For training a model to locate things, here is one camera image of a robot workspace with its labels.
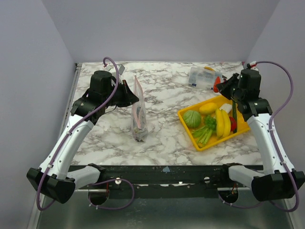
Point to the red toy tomato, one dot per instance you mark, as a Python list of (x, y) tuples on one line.
[(233, 124)]

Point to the clear zip top bag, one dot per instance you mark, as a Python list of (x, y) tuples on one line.
[(138, 113)]

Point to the yellow toy banana bunch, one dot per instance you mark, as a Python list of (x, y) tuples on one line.
[(223, 123)]

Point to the green toy celery stalks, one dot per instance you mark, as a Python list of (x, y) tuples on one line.
[(202, 135)]

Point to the purple toy eggplant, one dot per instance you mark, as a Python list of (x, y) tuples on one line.
[(140, 135)]

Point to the yellow handled tool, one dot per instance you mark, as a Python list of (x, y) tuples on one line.
[(210, 69)]

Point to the black mounting base bar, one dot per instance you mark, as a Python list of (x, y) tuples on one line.
[(155, 182)]

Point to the yellow plastic tray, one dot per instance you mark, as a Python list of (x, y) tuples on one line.
[(214, 140)]

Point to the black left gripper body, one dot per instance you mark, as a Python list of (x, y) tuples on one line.
[(106, 96)]

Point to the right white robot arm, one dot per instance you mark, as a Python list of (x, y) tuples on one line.
[(279, 179)]

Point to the clear plastic organizer box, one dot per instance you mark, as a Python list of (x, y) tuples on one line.
[(202, 78)]

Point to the green toy cabbage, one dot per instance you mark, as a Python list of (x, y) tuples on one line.
[(192, 118)]

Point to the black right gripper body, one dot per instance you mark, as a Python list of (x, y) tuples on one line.
[(228, 87)]

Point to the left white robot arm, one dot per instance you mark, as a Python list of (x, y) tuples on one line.
[(53, 178)]

